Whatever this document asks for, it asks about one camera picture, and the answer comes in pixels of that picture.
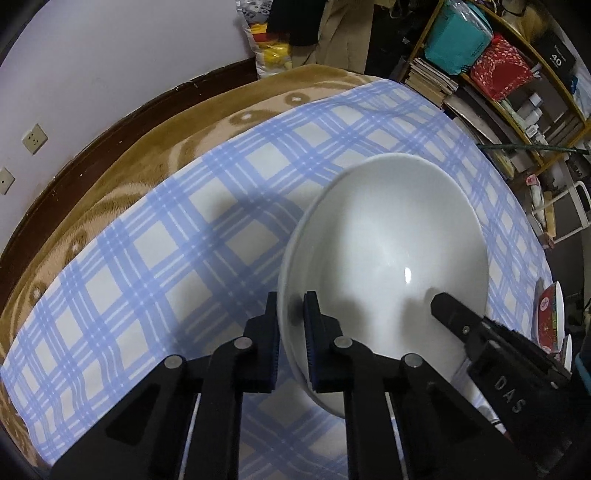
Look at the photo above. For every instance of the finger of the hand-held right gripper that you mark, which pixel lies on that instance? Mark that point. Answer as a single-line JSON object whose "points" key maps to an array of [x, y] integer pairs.
{"points": [[455, 316]]}

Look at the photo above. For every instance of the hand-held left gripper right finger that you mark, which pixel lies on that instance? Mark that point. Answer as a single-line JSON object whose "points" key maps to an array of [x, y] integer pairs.
{"points": [[308, 341]]}

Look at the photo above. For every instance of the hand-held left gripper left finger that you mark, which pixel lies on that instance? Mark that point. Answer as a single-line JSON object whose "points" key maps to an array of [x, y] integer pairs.
{"points": [[274, 341]]}

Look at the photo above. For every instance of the plain white bowl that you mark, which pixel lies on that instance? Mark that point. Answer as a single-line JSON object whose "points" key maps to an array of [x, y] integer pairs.
{"points": [[392, 230]]}

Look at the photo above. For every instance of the blue plaid tablecloth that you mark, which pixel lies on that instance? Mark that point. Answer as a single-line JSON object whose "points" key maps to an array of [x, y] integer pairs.
{"points": [[184, 230]]}

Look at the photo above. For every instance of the white trolley cart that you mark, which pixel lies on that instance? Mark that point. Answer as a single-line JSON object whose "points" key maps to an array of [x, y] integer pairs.
{"points": [[582, 196]]}

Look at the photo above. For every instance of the dark green pole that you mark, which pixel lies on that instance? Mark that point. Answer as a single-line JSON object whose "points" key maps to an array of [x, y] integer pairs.
{"points": [[531, 146]]}

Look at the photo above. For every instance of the wooden shelf rack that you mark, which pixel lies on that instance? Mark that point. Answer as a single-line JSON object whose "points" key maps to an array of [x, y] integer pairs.
{"points": [[517, 127]]}

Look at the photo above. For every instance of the red patterned bag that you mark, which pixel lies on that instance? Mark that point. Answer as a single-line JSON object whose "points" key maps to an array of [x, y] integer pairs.
{"points": [[501, 69]]}

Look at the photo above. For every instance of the teal bag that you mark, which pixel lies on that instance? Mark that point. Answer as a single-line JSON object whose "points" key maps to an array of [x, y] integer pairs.
{"points": [[457, 41]]}

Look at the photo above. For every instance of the black box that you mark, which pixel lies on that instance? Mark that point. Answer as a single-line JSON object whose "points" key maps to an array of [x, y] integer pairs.
{"points": [[558, 55]]}

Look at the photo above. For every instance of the yellow plastic bag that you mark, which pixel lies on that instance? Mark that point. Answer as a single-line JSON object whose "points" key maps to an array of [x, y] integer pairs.
{"points": [[272, 50]]}

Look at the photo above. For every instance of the black coat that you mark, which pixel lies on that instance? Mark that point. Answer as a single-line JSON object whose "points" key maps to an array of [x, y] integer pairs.
{"points": [[392, 27]]}

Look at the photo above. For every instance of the beige trousers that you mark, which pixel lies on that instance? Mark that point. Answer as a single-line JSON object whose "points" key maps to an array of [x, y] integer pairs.
{"points": [[341, 32]]}

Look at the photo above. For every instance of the black pants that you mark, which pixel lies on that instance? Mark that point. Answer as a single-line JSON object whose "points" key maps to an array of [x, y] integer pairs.
{"points": [[295, 23]]}

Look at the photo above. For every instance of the white printed plastic bag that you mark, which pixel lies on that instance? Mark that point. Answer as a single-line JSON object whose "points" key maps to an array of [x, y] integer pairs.
{"points": [[254, 9]]}

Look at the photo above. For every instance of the wall socket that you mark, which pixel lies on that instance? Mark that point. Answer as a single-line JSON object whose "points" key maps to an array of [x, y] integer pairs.
{"points": [[34, 138], [5, 180]]}

